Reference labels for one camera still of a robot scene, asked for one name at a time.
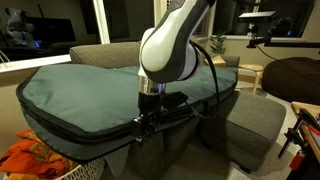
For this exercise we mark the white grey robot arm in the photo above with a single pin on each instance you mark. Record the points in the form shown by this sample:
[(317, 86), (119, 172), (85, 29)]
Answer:
[(166, 55)]

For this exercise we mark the grey fabric sofa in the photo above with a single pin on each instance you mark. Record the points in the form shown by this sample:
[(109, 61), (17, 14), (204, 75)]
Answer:
[(245, 130)]

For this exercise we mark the black stereo camera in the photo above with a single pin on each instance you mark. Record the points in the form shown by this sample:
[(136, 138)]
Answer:
[(258, 17)]

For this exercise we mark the orange cloth pile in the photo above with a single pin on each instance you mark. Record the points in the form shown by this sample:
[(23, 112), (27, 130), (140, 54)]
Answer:
[(30, 159)]

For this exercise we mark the light wooden stool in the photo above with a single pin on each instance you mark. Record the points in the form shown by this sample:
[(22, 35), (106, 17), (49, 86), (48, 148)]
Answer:
[(246, 72)]

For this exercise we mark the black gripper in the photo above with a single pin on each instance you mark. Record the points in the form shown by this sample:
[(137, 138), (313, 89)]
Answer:
[(151, 107)]

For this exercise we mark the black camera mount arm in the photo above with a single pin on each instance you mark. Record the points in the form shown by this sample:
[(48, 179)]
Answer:
[(267, 42)]

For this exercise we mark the white wire laundry basket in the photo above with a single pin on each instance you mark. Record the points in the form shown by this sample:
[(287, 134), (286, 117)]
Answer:
[(90, 171)]

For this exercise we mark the dark brown bean bag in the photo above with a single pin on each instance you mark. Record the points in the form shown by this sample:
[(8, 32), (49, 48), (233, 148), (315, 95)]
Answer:
[(293, 79)]

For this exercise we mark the wooden table with clamps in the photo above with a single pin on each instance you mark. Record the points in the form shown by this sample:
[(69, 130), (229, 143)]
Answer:
[(305, 164)]

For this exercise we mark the dark television screen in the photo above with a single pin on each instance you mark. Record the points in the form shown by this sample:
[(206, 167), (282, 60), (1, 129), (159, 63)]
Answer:
[(52, 30)]

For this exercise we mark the green houseplant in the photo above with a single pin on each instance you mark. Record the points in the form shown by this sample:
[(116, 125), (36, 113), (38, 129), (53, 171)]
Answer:
[(217, 44)]

